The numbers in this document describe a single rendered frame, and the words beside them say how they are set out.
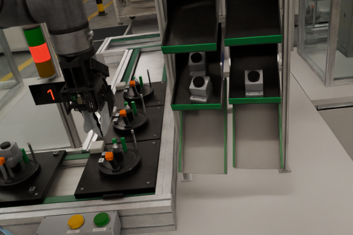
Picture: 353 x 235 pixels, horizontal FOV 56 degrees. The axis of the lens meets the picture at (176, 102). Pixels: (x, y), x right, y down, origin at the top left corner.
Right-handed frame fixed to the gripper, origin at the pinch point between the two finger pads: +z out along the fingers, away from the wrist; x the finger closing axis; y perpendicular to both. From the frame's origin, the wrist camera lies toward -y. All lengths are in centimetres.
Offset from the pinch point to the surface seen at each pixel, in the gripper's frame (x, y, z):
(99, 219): -6.7, 1.8, 26.0
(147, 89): 0, -70, 24
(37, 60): -24.5, -29.4, -8.7
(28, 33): -24.1, -29.3, -17.0
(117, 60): -28, -137, 33
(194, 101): 21.3, -12.0, 1.7
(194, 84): 21.7, -11.8, -3.1
